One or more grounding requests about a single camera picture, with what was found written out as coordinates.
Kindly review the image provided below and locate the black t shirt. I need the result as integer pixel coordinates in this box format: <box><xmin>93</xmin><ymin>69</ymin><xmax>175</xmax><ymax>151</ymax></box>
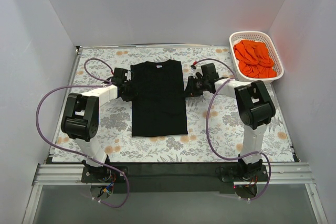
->
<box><xmin>131</xmin><ymin>59</ymin><xmax>188</xmax><ymax>137</ymax></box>

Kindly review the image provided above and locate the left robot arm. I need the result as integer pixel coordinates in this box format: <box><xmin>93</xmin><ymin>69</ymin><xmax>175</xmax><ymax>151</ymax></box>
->
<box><xmin>61</xmin><ymin>80</ymin><xmax>137</xmax><ymax>182</ymax></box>

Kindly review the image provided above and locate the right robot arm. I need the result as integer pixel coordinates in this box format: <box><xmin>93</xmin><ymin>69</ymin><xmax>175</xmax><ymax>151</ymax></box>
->
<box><xmin>184</xmin><ymin>73</ymin><xmax>276</xmax><ymax>181</ymax></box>

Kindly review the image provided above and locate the floral patterned table mat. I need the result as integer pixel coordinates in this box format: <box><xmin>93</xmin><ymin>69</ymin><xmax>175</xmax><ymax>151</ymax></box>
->
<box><xmin>52</xmin><ymin>46</ymin><xmax>297</xmax><ymax>163</ymax></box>

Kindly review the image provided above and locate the orange t shirt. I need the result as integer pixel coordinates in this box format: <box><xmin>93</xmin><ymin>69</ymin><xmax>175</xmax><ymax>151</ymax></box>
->
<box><xmin>233</xmin><ymin>40</ymin><xmax>277</xmax><ymax>79</ymax></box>

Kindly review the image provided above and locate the white perforated plastic basket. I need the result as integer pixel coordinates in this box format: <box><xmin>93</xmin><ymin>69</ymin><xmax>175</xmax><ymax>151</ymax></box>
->
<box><xmin>229</xmin><ymin>31</ymin><xmax>284</xmax><ymax>83</ymax></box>

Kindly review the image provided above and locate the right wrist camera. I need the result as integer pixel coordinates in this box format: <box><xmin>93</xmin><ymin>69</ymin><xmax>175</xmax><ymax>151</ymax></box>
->
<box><xmin>188</xmin><ymin>63</ymin><xmax>219</xmax><ymax>81</ymax></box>

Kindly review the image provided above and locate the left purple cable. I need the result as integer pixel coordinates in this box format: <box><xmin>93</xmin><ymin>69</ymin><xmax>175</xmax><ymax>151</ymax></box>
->
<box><xmin>35</xmin><ymin>58</ymin><xmax>131</xmax><ymax>208</ymax></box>

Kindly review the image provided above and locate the purple cable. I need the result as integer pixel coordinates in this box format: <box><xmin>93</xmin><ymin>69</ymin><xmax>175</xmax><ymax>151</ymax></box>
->
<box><xmin>35</xmin><ymin>58</ymin><xmax>131</xmax><ymax>208</ymax></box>
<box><xmin>191</xmin><ymin>57</ymin><xmax>271</xmax><ymax>202</ymax></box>

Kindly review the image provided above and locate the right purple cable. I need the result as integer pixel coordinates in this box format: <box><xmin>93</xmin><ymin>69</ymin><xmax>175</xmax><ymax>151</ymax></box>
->
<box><xmin>191</xmin><ymin>57</ymin><xmax>271</xmax><ymax>202</ymax></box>

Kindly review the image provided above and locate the aluminium back rail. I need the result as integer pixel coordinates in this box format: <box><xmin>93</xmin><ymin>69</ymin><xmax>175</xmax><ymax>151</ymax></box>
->
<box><xmin>76</xmin><ymin>43</ymin><xmax>229</xmax><ymax>51</ymax></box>

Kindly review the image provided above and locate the aluminium rail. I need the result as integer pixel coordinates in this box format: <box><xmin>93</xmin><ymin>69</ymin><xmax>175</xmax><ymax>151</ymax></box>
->
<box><xmin>76</xmin><ymin>43</ymin><xmax>229</xmax><ymax>51</ymax></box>
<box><xmin>33</xmin><ymin>162</ymin><xmax>316</xmax><ymax>185</ymax></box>

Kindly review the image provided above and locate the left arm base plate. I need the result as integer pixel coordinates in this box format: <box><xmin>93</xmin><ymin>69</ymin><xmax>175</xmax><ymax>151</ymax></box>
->
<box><xmin>81</xmin><ymin>166</ymin><xmax>127</xmax><ymax>183</ymax></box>

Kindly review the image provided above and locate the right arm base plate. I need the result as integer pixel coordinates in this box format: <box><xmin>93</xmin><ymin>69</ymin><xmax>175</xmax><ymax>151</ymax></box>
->
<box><xmin>215</xmin><ymin>163</ymin><xmax>268</xmax><ymax>182</ymax></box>

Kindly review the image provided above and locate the aluminium front rail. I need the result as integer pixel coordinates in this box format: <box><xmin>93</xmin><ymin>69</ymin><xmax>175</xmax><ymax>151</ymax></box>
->
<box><xmin>33</xmin><ymin>162</ymin><xmax>316</xmax><ymax>185</ymax></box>

